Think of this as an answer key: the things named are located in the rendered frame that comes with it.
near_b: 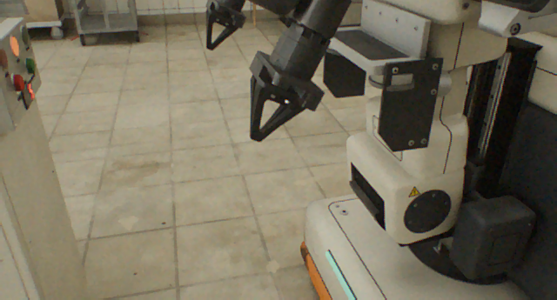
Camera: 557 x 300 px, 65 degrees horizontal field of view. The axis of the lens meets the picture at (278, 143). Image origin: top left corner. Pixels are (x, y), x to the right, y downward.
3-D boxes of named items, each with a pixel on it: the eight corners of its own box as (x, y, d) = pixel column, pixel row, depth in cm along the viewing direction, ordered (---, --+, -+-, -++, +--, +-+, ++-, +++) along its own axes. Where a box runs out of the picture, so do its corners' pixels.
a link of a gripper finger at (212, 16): (195, 46, 90) (213, 3, 87) (191, 37, 96) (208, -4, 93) (225, 58, 93) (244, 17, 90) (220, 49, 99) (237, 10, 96)
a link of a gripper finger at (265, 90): (234, 140, 52) (268, 70, 50) (224, 116, 59) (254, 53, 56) (282, 156, 55) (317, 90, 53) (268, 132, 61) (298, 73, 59)
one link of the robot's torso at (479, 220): (436, 210, 115) (453, 125, 103) (514, 290, 91) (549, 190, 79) (341, 228, 108) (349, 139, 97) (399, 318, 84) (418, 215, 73)
